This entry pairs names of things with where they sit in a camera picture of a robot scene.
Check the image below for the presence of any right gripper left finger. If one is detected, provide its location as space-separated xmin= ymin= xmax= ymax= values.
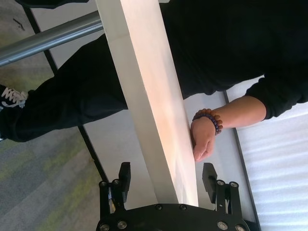
xmin=99 ymin=162 xmax=132 ymax=214

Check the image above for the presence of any person's body in black clothes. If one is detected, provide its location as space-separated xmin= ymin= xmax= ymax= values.
xmin=0 ymin=0 xmax=308 ymax=143

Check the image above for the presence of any white rolling table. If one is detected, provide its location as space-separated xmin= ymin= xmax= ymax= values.
xmin=0 ymin=0 xmax=200 ymax=207

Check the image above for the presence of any person's left forearm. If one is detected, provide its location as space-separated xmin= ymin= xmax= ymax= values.
xmin=215 ymin=96 xmax=267 ymax=130

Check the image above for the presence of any black white sneaker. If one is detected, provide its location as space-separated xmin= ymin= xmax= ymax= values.
xmin=0 ymin=84 xmax=29 ymax=109

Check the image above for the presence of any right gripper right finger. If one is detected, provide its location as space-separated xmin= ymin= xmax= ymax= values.
xmin=202 ymin=163 xmax=242 ymax=214

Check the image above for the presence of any person's left hand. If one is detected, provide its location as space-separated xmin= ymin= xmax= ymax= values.
xmin=190 ymin=116 xmax=216 ymax=162

